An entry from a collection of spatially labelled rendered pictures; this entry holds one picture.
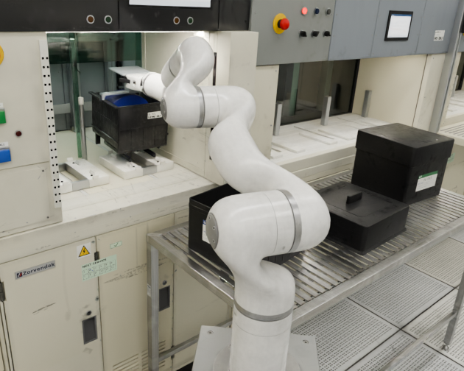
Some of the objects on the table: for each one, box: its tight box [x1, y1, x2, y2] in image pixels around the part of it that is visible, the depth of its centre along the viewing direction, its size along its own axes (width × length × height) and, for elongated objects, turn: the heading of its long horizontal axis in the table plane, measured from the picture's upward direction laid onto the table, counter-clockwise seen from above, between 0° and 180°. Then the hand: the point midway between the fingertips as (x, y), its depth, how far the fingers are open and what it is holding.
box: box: [351, 123, 454, 205], centre depth 200 cm, size 29×29×25 cm
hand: (131, 76), depth 171 cm, fingers open, 4 cm apart
